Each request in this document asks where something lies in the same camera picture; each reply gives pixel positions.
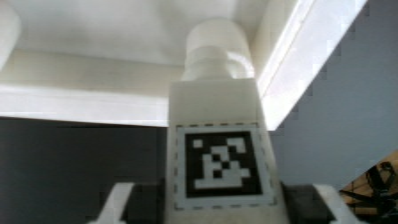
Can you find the white table leg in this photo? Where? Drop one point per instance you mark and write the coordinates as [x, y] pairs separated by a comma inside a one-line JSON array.
[[223, 187]]

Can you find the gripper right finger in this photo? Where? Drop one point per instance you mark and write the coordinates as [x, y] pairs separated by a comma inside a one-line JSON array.
[[316, 205]]

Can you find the white square tabletop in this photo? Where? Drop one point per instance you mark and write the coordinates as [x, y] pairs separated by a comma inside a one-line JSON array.
[[94, 53]]

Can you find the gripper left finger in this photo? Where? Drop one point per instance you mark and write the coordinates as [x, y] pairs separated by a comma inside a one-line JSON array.
[[131, 207]]

